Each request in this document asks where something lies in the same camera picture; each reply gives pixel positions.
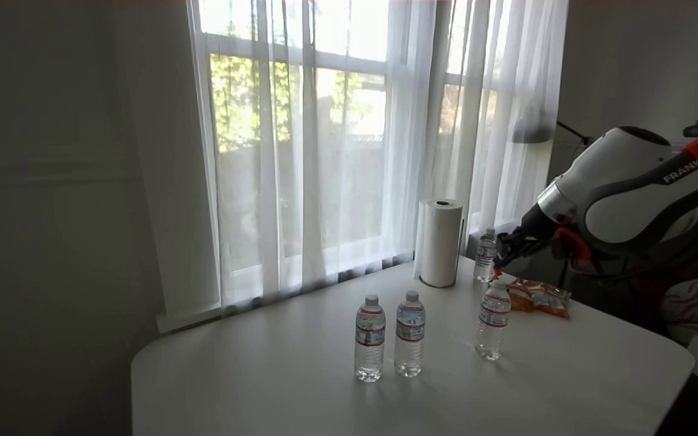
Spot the dark sofa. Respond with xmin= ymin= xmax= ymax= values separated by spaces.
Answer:
xmin=493 ymin=192 xmax=698 ymax=342

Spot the orange snack bag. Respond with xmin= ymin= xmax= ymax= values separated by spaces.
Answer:
xmin=506 ymin=275 xmax=574 ymax=320

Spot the white framed window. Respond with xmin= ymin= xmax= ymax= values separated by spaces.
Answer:
xmin=189 ymin=0 xmax=498 ymax=311

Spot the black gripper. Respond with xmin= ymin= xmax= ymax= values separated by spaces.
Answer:
xmin=489 ymin=203 xmax=566 ymax=273

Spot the white paper towel roll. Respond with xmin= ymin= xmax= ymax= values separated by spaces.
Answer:
xmin=415 ymin=197 xmax=466 ymax=291

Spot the clear plastic water bottle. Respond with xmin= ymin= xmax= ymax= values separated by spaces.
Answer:
xmin=394 ymin=289 xmax=429 ymax=380
xmin=472 ymin=228 xmax=499 ymax=285
xmin=352 ymin=292 xmax=389 ymax=388
xmin=476 ymin=275 xmax=515 ymax=364

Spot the sheer white curtain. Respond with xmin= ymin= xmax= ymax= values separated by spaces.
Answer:
xmin=115 ymin=0 xmax=442 ymax=334
xmin=436 ymin=0 xmax=573 ymax=256

